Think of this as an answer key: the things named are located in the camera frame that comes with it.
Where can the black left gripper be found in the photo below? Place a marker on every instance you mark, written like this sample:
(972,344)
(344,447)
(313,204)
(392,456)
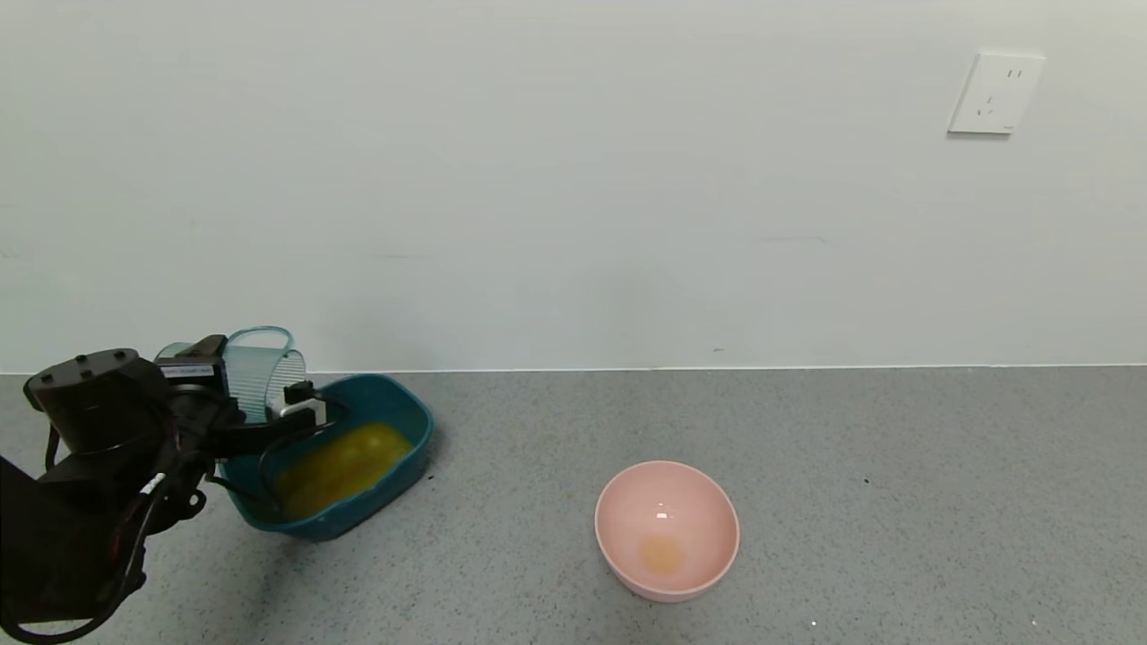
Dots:
(190,369)

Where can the ribbed clear glass cup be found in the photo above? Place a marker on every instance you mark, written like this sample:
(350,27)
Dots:
(255,376)

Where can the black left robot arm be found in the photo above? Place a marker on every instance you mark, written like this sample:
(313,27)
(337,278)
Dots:
(90,412)

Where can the pink bowl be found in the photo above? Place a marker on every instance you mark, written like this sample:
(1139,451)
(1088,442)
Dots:
(668,528)

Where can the teal plastic basin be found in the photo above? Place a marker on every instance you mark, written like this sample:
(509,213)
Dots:
(358,466)

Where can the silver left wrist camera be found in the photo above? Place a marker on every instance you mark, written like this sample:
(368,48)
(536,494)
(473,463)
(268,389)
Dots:
(303,405)

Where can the white wall socket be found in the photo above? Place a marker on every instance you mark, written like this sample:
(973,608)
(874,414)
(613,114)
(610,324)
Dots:
(996,93)

